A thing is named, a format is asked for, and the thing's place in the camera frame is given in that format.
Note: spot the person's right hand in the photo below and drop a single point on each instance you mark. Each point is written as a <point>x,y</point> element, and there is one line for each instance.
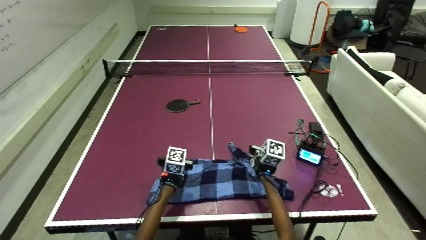
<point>263,166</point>

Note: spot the orange metal frame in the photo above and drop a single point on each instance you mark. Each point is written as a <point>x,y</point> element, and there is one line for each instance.
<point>319,36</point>

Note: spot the person's left hand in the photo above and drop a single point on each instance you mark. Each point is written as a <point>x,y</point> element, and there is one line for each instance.
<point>171,180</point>

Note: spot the white sofa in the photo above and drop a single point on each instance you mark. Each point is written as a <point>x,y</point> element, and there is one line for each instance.
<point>380,116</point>

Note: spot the black backpack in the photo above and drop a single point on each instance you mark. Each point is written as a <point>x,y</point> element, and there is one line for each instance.
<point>346,24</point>

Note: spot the white cylindrical column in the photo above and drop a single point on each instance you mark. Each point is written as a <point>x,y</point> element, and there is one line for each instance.
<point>283,18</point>
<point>309,20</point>

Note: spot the black cushion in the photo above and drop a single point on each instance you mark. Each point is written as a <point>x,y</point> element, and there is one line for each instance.
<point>370,68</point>

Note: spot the white marker cube right glove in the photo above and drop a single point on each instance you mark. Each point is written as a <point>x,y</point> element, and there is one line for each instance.
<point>271,151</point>

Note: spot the black office chair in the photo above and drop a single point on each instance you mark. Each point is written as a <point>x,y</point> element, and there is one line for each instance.
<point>399,30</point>

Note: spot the black table tennis paddle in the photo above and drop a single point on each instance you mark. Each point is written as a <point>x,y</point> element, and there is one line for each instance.
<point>178,105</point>

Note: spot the whiteboard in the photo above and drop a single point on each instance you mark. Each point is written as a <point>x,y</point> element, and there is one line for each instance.
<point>30,36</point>

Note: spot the electronics box with blue screen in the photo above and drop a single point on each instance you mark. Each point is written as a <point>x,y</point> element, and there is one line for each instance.
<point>311,150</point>

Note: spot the table tennis net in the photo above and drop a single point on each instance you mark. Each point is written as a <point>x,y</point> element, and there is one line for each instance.
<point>207,66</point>

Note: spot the orange table tennis paddle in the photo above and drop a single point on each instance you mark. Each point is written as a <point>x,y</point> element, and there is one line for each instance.
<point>241,29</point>

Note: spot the white marker cube left glove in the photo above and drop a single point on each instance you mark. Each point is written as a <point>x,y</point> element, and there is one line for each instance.
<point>175,159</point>

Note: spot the blue plaid cloth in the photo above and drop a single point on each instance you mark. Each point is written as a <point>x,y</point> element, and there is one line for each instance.
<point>221,180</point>

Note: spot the white marker cube glove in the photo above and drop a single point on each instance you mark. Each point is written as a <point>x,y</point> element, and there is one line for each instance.
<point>175,159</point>
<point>271,151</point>

